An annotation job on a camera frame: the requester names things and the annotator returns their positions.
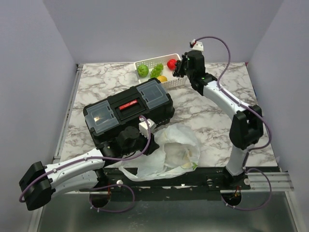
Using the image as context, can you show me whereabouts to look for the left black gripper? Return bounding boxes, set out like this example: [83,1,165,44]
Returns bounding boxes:
[123,129,160,157]

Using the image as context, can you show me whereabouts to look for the yellow fake lemon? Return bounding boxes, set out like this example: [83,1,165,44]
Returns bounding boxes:
[157,75,168,83]

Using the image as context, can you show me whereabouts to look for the green fake grape bunch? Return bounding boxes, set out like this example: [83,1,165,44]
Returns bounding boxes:
[150,63,164,78]

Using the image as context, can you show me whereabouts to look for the white lemon print plastic bag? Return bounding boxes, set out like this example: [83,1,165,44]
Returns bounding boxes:
[119,124,201,182]

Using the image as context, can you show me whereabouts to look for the green fake guava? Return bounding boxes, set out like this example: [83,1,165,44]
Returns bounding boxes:
[137,64,149,78]

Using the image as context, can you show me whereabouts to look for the dark purple fake grapes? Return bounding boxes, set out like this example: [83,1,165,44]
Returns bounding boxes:
[172,60,185,78]

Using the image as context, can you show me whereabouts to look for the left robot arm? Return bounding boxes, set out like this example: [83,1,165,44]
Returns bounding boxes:
[19,126,159,211]

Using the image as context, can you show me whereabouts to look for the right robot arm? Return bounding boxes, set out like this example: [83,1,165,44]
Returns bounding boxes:
[173,50,264,189]

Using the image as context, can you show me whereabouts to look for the red fake apple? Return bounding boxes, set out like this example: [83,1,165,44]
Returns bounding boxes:
[167,59,177,71]

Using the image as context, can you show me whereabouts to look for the white perforated plastic basket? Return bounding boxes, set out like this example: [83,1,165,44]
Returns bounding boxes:
[134,54,188,89]

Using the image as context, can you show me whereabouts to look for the black plastic toolbox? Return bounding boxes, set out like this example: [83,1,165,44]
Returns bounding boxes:
[83,78,175,149]

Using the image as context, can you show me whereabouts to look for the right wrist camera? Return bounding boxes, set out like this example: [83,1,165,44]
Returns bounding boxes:
[189,39,204,52]

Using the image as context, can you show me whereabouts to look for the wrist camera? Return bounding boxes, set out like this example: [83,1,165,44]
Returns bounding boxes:
[189,39,204,52]
[139,118,156,139]

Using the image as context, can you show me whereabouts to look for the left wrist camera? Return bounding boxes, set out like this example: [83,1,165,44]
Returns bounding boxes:
[139,118,156,139]

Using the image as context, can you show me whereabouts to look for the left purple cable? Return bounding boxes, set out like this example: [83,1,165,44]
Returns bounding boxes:
[18,115,152,213]

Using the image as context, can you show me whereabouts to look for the black mounting rail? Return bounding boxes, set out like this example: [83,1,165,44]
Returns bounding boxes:
[89,167,250,204]

